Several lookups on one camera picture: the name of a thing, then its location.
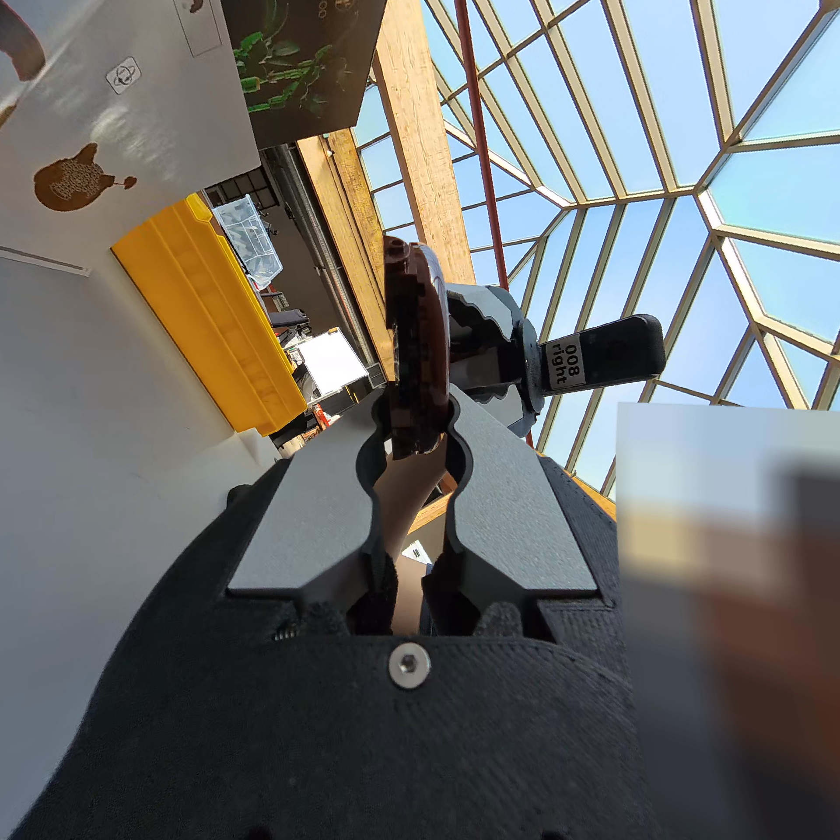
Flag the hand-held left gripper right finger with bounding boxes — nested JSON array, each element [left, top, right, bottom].
[[420, 385, 599, 635]]

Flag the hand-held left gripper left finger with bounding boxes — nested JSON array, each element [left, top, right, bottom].
[[226, 387, 399, 634]]

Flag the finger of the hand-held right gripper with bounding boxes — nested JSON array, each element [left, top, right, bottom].
[[449, 357, 546, 450], [445, 283, 527, 358]]

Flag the brown round brick model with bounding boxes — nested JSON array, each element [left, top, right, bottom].
[[382, 236, 455, 462]]

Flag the white whiteboard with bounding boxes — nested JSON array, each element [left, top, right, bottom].
[[298, 330, 370, 399]]

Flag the red ceiling pipe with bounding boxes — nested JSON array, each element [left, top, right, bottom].
[[453, 0, 510, 290]]

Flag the wooden roof beam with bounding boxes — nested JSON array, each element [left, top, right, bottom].
[[371, 0, 476, 284]]

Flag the yellow plastic bin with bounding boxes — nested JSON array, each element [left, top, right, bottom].
[[110, 193, 308, 437]]

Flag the clear plastic storage box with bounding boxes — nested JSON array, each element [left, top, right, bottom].
[[211, 193, 284, 290]]

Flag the black toy set box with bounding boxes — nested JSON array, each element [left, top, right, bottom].
[[220, 0, 388, 151]]

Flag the building instruction booklet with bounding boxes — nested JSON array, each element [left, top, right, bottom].
[[0, 0, 263, 277]]

